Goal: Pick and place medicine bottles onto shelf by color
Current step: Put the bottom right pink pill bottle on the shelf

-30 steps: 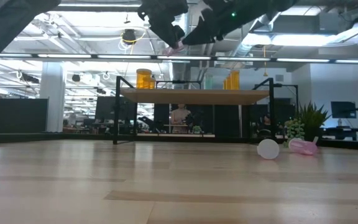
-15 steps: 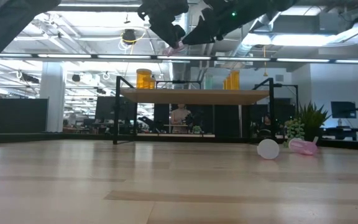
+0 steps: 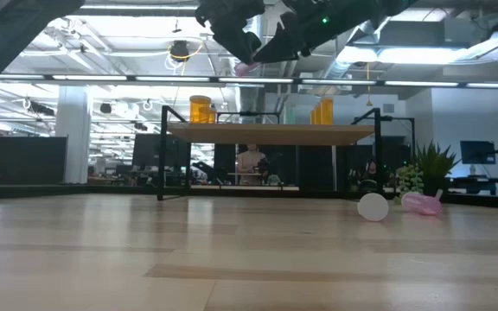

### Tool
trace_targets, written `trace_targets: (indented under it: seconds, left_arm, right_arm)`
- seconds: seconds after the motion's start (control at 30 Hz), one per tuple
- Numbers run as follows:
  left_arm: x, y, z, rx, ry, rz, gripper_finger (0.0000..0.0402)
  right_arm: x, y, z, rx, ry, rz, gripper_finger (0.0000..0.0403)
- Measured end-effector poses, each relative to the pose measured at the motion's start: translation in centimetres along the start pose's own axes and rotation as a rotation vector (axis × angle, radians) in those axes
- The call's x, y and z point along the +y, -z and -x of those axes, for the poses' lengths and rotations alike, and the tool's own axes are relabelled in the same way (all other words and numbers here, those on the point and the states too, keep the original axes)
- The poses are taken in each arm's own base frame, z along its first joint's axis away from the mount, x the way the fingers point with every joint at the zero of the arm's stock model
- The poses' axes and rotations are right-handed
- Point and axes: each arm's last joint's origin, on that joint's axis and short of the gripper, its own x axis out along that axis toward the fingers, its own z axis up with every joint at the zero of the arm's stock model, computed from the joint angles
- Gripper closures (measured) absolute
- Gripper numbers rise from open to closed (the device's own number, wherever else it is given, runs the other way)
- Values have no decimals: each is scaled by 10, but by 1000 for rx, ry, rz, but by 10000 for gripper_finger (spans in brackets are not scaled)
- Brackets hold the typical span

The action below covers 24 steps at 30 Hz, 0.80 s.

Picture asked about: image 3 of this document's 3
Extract dark office desk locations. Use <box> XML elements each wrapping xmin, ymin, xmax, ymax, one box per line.
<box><xmin>445</xmin><ymin>175</ymin><xmax>498</xmax><ymax>196</ymax></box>

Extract green artificial potted plant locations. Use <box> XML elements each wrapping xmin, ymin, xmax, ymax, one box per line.
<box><xmin>393</xmin><ymin>140</ymin><xmax>462</xmax><ymax>206</ymax></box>

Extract pink pill bottle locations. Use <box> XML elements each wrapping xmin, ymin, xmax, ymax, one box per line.
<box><xmin>399</xmin><ymin>191</ymin><xmax>444</xmax><ymax>217</ymax></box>
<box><xmin>234</xmin><ymin>60</ymin><xmax>262</xmax><ymax>79</ymax></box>
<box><xmin>356</xmin><ymin>193</ymin><xmax>391</xmax><ymax>223</ymax></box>

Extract long linear ceiling light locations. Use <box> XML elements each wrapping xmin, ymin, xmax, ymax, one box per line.
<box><xmin>0</xmin><ymin>72</ymin><xmax>498</xmax><ymax>90</ymax></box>

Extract person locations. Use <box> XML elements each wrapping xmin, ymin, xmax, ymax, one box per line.
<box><xmin>236</xmin><ymin>144</ymin><xmax>270</xmax><ymax>186</ymax></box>

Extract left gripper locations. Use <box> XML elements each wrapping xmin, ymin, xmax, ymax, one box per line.
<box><xmin>195</xmin><ymin>0</ymin><xmax>266</xmax><ymax>65</ymax></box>

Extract dark desk monitor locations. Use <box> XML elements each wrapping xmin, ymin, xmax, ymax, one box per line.
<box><xmin>459</xmin><ymin>140</ymin><xmax>497</xmax><ymax>165</ymax></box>

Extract black ceiling-mounted device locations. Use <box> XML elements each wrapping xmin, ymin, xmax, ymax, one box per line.
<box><xmin>169</xmin><ymin>40</ymin><xmax>191</xmax><ymax>61</ymax></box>

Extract black office partition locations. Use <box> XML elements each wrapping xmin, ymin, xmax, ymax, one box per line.
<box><xmin>0</xmin><ymin>135</ymin><xmax>69</xmax><ymax>186</ymax></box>

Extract wooden shelf black metal legs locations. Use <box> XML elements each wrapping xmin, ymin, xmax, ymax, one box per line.
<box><xmin>156</xmin><ymin>105</ymin><xmax>384</xmax><ymax>206</ymax></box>

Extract black metal table frame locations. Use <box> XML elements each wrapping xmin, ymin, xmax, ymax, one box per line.
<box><xmin>0</xmin><ymin>183</ymin><xmax>498</xmax><ymax>208</ymax></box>

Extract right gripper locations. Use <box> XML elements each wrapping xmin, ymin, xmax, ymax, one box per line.
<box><xmin>252</xmin><ymin>0</ymin><xmax>362</xmax><ymax>64</ymax></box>

